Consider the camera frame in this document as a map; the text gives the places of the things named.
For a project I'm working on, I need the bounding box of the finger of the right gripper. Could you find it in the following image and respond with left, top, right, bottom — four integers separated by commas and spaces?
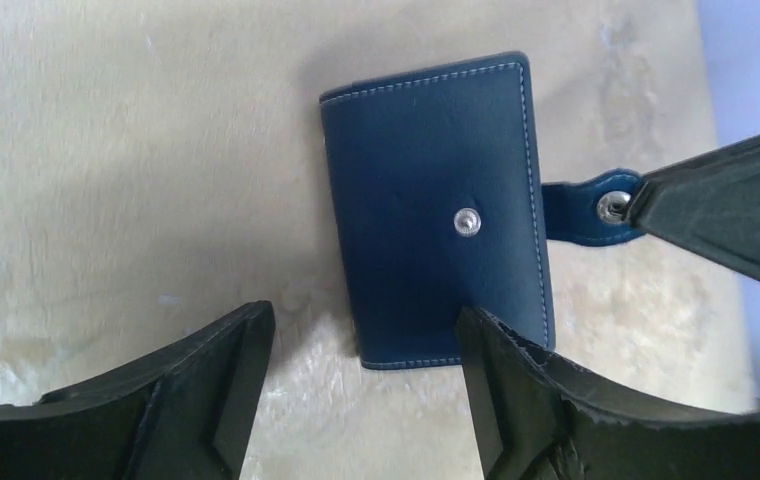
625, 135, 760, 282

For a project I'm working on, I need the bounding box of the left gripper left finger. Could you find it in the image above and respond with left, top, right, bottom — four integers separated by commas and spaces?
0, 301, 275, 479

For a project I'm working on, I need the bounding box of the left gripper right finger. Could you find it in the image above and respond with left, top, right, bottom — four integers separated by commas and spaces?
456, 308, 760, 479

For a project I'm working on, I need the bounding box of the blue leather card holder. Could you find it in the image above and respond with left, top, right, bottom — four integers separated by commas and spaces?
319, 52, 641, 370

